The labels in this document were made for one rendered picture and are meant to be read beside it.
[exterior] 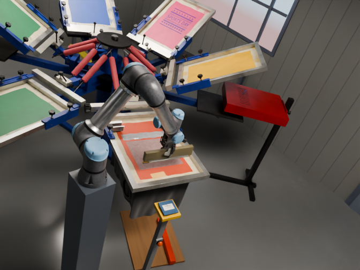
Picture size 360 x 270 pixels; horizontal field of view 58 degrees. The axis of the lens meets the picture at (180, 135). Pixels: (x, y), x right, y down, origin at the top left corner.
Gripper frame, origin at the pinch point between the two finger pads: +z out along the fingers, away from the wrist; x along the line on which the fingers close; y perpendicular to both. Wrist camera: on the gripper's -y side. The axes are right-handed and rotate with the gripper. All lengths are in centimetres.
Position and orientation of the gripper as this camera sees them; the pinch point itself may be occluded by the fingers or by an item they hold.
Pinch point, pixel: (168, 154)
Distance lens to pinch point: 219.9
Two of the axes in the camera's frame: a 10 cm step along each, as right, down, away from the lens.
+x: 4.4, 6.2, -6.5
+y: -8.6, 0.8, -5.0
